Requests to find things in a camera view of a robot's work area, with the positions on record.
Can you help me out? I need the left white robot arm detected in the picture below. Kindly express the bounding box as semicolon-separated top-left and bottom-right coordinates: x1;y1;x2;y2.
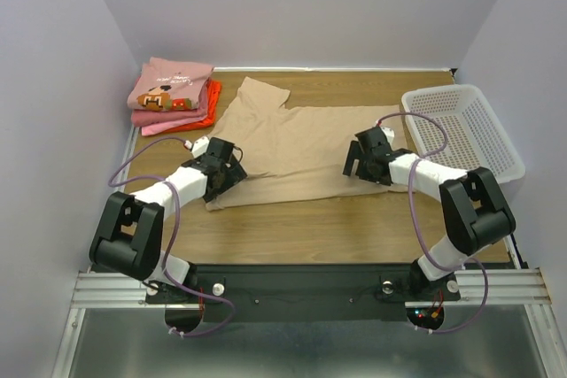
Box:
89;136;247;302

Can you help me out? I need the pink printed folded shirt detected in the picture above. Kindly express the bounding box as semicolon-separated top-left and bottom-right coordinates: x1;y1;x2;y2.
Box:
127;57;214;112

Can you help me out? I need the beige t shirt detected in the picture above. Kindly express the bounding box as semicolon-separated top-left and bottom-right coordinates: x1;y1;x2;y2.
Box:
206;77;407;211

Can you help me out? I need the white plastic basket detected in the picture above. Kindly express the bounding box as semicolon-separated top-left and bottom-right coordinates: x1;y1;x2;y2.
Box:
401;84;525;184

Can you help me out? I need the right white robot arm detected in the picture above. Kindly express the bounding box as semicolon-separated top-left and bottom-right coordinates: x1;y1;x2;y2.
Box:
343;126;517;298

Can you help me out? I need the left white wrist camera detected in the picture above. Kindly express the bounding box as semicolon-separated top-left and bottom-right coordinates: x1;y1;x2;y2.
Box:
183;136;210;158

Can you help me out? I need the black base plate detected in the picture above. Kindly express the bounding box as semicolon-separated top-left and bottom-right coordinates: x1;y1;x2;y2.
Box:
146;263;461;330

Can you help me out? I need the aluminium frame rail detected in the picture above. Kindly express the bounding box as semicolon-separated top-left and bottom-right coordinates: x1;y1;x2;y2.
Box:
50;127;156;378

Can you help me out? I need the orange folded shirt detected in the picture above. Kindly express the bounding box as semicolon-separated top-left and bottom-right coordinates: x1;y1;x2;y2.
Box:
179;79;221;131

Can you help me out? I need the light pink folded shirt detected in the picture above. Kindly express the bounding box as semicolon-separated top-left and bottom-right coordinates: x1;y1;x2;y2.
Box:
140;120;209;137

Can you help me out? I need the dark pink folded shirt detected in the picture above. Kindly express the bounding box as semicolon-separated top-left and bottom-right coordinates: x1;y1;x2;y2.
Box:
131;80;210;127

